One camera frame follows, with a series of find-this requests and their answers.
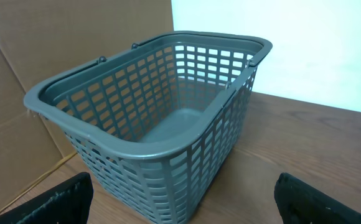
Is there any grey plastic shopping basket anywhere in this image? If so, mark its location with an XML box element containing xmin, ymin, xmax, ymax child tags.
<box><xmin>24</xmin><ymin>31</ymin><xmax>273</xmax><ymax>223</ymax></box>

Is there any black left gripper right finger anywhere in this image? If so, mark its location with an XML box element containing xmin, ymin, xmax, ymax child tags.
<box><xmin>274</xmin><ymin>172</ymin><xmax>361</xmax><ymax>224</ymax></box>

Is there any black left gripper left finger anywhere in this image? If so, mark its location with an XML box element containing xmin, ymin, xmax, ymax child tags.
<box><xmin>0</xmin><ymin>172</ymin><xmax>93</xmax><ymax>224</ymax></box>

